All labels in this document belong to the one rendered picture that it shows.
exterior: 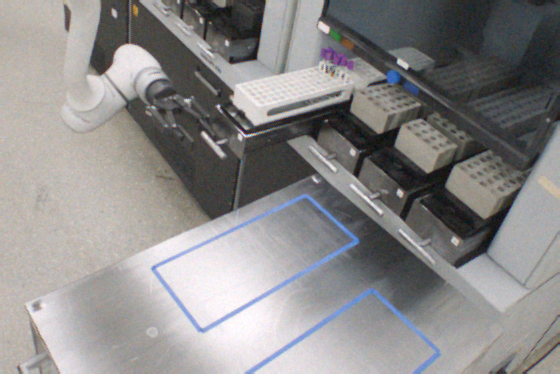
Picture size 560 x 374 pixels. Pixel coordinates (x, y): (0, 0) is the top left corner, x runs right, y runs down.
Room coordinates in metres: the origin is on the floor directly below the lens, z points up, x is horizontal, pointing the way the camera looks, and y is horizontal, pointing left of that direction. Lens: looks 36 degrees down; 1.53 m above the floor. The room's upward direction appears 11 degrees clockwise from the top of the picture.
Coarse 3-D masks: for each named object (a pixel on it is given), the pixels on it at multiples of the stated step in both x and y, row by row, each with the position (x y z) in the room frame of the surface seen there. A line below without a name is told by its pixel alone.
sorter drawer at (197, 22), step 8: (192, 0) 1.64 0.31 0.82; (184, 8) 1.64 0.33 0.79; (192, 8) 1.60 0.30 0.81; (200, 8) 1.59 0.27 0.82; (208, 8) 1.63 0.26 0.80; (184, 16) 1.63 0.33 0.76; (192, 16) 1.60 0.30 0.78; (200, 16) 1.56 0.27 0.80; (208, 16) 1.56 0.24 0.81; (216, 16) 1.58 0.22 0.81; (176, 24) 1.58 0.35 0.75; (192, 24) 1.59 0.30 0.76; (200, 24) 1.56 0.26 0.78; (184, 32) 1.54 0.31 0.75; (200, 32) 1.55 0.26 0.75
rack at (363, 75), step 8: (360, 64) 1.32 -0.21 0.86; (368, 64) 1.33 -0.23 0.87; (352, 72) 1.26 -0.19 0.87; (360, 72) 1.28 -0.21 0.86; (368, 72) 1.29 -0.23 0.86; (376, 72) 1.29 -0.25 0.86; (352, 80) 1.25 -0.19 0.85; (360, 80) 1.23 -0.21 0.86; (368, 80) 1.24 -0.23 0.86; (376, 80) 1.26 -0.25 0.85; (384, 80) 1.36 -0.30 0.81; (360, 88) 1.23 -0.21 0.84
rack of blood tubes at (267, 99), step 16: (256, 80) 1.14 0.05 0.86; (272, 80) 1.15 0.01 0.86; (288, 80) 1.16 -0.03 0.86; (304, 80) 1.18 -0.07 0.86; (320, 80) 1.19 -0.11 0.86; (336, 80) 1.21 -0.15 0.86; (240, 96) 1.07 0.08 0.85; (256, 96) 1.06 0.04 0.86; (272, 96) 1.09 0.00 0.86; (288, 96) 1.10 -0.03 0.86; (304, 96) 1.11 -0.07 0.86; (320, 96) 1.18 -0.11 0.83; (336, 96) 1.22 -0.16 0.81; (256, 112) 1.02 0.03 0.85; (272, 112) 1.10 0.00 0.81; (288, 112) 1.08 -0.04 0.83
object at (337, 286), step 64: (320, 192) 0.83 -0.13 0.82; (192, 256) 0.61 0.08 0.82; (256, 256) 0.63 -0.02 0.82; (320, 256) 0.66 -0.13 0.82; (384, 256) 0.69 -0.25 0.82; (64, 320) 0.45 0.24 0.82; (128, 320) 0.47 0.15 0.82; (192, 320) 0.49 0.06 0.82; (256, 320) 0.51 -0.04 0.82; (320, 320) 0.53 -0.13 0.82; (384, 320) 0.55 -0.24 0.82; (448, 320) 0.57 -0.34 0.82
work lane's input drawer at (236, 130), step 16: (352, 96) 1.23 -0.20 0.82; (224, 112) 1.06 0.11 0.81; (240, 112) 1.05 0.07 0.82; (304, 112) 1.11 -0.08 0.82; (320, 112) 1.14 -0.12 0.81; (336, 112) 1.16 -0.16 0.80; (224, 128) 1.05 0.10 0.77; (240, 128) 1.01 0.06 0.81; (256, 128) 1.01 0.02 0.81; (272, 128) 1.04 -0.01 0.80; (288, 128) 1.06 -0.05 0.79; (304, 128) 1.10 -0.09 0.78; (224, 144) 1.02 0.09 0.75; (240, 144) 0.99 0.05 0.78; (256, 144) 1.01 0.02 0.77; (272, 144) 1.04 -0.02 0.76
